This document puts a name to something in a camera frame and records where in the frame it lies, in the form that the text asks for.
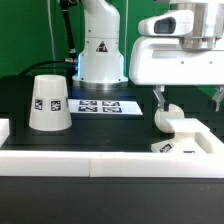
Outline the white front fence bar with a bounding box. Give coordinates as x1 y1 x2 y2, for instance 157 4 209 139
0 150 224 178

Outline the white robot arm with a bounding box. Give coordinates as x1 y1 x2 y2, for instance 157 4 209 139
73 0 224 111

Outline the white right fence bar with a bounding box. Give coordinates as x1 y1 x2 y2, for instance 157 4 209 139
193 126 224 154

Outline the white left fence bar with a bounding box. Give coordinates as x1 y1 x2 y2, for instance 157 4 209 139
0 119 10 148

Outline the white marker sheet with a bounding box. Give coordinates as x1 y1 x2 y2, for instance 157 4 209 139
68 99 142 115

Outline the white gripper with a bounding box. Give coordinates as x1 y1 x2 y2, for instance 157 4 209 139
129 37 224 111

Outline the white lamp bulb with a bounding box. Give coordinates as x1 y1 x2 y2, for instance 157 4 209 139
154 104 184 133

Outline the white fence bar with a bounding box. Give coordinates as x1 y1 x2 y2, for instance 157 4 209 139
0 119 10 148
0 150 224 178
193 126 224 154

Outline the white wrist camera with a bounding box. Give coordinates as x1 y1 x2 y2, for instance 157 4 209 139
138 10 194 37

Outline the white lamp shade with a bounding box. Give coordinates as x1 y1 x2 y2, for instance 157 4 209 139
29 75 72 131

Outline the black cable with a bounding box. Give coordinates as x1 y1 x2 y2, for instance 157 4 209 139
19 0 80 77

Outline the white thin cable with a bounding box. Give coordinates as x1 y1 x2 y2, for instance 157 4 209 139
47 0 57 61

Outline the white lamp base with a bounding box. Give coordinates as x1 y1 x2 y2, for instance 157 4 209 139
151 118 214 154

